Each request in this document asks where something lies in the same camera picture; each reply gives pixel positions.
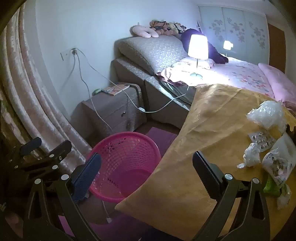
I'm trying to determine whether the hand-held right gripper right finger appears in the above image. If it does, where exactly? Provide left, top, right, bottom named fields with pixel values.
left=192, top=151, right=271, bottom=241

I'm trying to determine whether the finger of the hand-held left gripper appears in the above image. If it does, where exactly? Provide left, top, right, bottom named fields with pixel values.
left=21, top=140, right=73, bottom=179
left=10, top=137, right=42, bottom=163

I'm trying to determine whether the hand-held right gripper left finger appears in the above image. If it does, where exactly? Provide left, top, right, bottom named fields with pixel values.
left=23, top=153, right=102, bottom=241

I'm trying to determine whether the pink plastic basket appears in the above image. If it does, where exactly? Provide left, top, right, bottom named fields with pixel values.
left=87, top=132, right=162, bottom=204

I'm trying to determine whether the silver blister pack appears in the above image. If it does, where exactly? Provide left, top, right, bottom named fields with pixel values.
left=248, top=131, right=277, bottom=152

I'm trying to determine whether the crumpled white tissue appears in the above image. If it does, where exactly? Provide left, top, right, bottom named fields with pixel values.
left=237, top=142, right=263, bottom=168

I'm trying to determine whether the pale patterned curtain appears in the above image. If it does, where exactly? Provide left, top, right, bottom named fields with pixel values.
left=0, top=5, right=93, bottom=176

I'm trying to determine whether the grey nightstand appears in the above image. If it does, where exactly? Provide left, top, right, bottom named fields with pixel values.
left=70, top=82, right=147, bottom=137

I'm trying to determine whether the green wrapper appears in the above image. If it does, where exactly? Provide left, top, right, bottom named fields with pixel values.
left=262, top=175, right=281, bottom=197

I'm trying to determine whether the white cartoon snack packet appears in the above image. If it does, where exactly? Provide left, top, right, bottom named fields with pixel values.
left=262, top=133, right=296, bottom=186

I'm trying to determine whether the small clear wrapper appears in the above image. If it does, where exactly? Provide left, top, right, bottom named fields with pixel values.
left=276, top=184, right=292, bottom=210

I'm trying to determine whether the colourful book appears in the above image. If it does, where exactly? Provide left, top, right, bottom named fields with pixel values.
left=102, top=84, right=130, bottom=96

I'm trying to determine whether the crumpled clear plastic bag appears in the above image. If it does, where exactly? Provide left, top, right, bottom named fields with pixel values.
left=247, top=101, right=287, bottom=132

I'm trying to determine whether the grey green fitted sheet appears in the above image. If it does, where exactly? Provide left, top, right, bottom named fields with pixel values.
left=159, top=80, right=197, bottom=105

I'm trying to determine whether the floral bed sheet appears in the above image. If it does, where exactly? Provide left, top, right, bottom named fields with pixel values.
left=157, top=57, right=278, bottom=98

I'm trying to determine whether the pink ruffled pillow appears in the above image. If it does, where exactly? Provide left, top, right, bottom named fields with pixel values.
left=157, top=58, right=215, bottom=82

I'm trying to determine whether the pink quilt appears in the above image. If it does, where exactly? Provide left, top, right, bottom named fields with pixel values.
left=258, top=62, right=296, bottom=105

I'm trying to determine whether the dark purple clothing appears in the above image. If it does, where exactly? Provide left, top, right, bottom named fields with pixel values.
left=181, top=28, right=229, bottom=64

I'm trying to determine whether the white shade table lamp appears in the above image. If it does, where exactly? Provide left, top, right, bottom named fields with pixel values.
left=187, top=34, right=208, bottom=78

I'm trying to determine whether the grey patterned headboard cushion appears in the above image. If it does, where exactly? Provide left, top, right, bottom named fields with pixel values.
left=118, top=35, right=189, bottom=75

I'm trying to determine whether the pink neck pillow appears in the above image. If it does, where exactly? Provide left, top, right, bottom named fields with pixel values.
left=132, top=25, right=159, bottom=39

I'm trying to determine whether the floral sliding door wardrobe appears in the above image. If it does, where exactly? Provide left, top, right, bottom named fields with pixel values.
left=198, top=5, right=270, bottom=65

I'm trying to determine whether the brown wooden panel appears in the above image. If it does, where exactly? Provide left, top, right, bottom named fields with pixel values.
left=268, top=23, right=287, bottom=75

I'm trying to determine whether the multicoloured plush toy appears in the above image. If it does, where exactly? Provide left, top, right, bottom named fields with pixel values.
left=171, top=22, right=186, bottom=35

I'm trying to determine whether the orange plush toy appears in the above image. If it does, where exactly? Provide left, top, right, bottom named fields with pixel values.
left=150, top=20, right=174, bottom=36

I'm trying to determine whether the white charging cable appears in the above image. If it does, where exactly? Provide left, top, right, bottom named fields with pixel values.
left=69, top=47, right=114, bottom=224

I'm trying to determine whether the white lamp cable with switch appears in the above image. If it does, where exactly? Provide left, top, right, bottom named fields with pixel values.
left=76, top=49, right=192, bottom=114

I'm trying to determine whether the white wall socket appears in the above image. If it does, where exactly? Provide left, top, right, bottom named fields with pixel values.
left=60, top=46, right=78, bottom=61

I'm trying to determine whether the grey upholstered bed frame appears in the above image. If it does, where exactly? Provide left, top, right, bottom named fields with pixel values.
left=110, top=58, right=197, bottom=126

